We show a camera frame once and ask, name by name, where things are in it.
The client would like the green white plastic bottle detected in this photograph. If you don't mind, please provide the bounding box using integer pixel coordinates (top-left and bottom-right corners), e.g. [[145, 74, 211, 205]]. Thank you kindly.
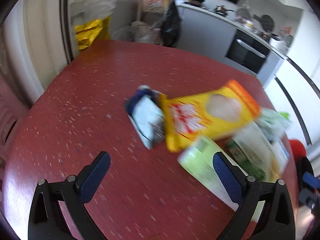
[[177, 135, 266, 223]]

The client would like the black garbage bag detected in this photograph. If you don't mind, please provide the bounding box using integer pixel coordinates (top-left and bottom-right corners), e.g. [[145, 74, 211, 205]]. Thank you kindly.
[[160, 0, 181, 48]]

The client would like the white refrigerator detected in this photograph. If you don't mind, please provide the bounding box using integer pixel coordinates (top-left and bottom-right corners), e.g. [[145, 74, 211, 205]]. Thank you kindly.
[[265, 10, 319, 158]]

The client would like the clear plastic bag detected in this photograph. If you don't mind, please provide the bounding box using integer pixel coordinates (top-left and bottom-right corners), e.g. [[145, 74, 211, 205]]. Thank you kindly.
[[69, 0, 117, 24]]

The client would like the black trash bin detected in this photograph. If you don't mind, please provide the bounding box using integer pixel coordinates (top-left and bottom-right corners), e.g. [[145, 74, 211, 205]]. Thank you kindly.
[[296, 157, 315, 193]]

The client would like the built-in black oven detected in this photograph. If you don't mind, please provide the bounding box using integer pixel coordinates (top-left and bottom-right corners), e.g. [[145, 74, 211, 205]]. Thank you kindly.
[[226, 30, 270, 74]]

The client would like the white green carton box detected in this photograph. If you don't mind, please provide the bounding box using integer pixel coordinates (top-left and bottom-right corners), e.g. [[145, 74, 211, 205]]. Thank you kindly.
[[227, 122, 290, 182]]

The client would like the gold foil bag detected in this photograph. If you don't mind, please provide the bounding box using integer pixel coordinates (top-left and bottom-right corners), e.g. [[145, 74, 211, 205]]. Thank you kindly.
[[74, 15, 112, 51]]

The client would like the red plastic stool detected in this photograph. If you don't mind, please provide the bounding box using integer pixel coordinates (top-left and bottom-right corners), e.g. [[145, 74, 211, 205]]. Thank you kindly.
[[289, 139, 306, 162]]

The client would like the green white snack bag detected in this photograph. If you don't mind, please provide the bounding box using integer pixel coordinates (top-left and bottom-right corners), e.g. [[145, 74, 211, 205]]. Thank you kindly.
[[255, 108, 291, 142]]

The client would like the blue white wrapper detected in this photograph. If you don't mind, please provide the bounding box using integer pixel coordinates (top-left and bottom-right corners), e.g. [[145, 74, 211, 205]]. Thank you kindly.
[[124, 85, 165, 149]]

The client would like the yellow orange snack bag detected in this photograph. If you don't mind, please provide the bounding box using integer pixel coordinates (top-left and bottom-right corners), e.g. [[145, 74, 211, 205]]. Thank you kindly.
[[159, 80, 261, 152]]

